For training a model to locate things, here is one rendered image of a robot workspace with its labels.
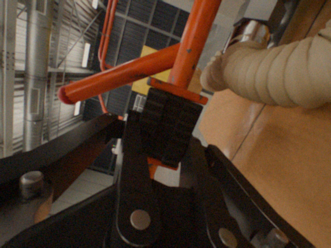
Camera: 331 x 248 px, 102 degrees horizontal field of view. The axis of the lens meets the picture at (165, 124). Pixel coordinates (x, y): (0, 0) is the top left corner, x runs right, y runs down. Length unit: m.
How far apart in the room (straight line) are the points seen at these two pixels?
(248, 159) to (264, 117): 0.06
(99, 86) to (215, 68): 0.14
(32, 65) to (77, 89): 5.84
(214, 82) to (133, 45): 10.85
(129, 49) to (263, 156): 10.97
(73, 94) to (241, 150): 0.23
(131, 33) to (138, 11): 1.34
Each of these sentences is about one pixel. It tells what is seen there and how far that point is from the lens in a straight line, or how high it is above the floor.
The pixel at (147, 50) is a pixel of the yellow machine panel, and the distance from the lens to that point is 7.55.
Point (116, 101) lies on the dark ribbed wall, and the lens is 11.39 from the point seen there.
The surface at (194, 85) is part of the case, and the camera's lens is 1.71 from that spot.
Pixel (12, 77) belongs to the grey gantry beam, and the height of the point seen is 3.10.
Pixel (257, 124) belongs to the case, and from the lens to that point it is 0.23.
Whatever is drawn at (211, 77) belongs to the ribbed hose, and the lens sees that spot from 0.20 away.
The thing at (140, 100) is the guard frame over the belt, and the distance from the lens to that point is 7.54.
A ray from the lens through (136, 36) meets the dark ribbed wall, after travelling 11.13.
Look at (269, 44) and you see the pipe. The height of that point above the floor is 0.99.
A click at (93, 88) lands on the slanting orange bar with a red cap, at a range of 0.17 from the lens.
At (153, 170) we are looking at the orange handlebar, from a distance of 0.17.
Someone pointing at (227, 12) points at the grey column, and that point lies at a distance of 1.28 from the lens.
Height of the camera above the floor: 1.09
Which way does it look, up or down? 7 degrees down
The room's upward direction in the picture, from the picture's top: 72 degrees counter-clockwise
